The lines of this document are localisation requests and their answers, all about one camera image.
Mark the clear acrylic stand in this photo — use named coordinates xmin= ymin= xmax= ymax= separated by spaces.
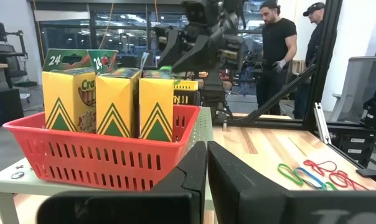
xmin=0 ymin=106 xmax=214 ymax=224

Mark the grey chair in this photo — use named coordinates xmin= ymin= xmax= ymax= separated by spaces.
xmin=328 ymin=55 xmax=376 ymax=124

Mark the silver aluminium bar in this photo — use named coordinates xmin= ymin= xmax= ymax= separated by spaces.
xmin=313 ymin=101 xmax=332 ymax=146

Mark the black plastic basket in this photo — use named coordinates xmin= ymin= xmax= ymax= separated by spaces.
xmin=173 ymin=89 xmax=202 ymax=107

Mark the black aluminium table frame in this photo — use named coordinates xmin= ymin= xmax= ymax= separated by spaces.
xmin=212 ymin=0 xmax=376 ymax=187

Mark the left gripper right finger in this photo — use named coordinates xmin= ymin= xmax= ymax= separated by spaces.
xmin=208 ymin=141 xmax=288 ymax=224

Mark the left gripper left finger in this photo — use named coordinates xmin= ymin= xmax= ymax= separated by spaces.
xmin=150 ymin=141 xmax=207 ymax=224

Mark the red plastic basket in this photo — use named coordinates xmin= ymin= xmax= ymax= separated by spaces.
xmin=2 ymin=104 xmax=202 ymax=192

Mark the yellow plastic basket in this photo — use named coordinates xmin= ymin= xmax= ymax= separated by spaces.
xmin=173 ymin=79 xmax=199 ymax=92

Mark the yellow Crayola crayon box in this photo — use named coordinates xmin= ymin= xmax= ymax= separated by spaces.
xmin=139 ymin=51 xmax=176 ymax=143
xmin=41 ymin=49 xmax=98 ymax=134
xmin=88 ymin=49 xmax=141 ymax=138

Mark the red rubber band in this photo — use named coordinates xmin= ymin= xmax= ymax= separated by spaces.
xmin=302 ymin=159 xmax=338 ymax=177
xmin=327 ymin=169 xmax=370 ymax=191

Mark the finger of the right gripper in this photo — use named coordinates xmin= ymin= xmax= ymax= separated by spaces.
xmin=158 ymin=29 xmax=189 ymax=68
xmin=172 ymin=35 xmax=222 ymax=74

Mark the black computer tower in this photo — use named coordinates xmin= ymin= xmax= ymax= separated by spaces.
xmin=0 ymin=88 xmax=25 ymax=129

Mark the person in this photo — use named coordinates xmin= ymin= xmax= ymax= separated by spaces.
xmin=255 ymin=0 xmax=298 ymax=116
xmin=293 ymin=1 xmax=328 ymax=121

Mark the blue rubber band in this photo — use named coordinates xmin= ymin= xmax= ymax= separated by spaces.
xmin=293 ymin=167 xmax=326 ymax=190

